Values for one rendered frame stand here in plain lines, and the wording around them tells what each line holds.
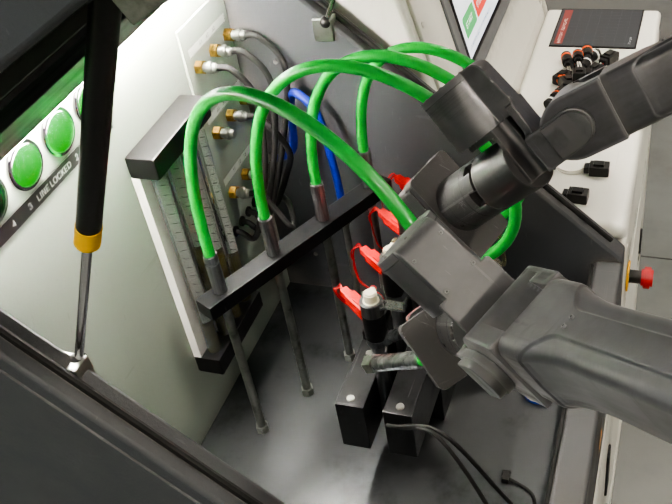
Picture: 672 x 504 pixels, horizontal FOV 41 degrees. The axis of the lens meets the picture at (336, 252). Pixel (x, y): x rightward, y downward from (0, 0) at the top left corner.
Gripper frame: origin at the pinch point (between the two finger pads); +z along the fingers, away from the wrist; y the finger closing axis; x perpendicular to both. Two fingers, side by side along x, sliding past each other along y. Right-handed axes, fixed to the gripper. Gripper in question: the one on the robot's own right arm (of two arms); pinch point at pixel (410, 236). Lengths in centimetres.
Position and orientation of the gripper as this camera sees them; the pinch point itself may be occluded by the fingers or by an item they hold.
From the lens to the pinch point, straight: 96.2
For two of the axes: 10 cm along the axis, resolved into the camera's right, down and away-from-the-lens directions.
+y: -6.8, -7.3, -0.8
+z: -4.7, 3.5, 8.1
